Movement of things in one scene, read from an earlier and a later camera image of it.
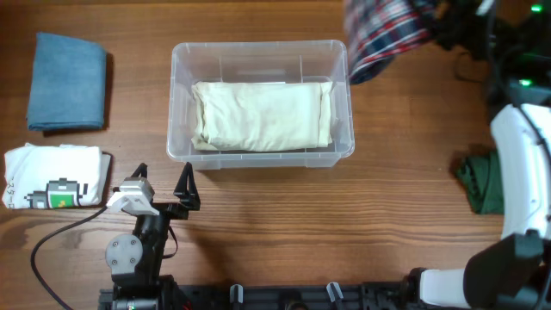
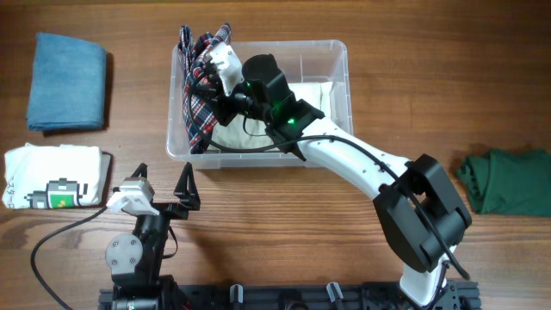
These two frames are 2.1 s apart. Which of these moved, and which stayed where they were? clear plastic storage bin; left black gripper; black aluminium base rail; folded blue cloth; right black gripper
Moved: right black gripper
Stayed: folded blue cloth; clear plastic storage bin; left black gripper; black aluminium base rail
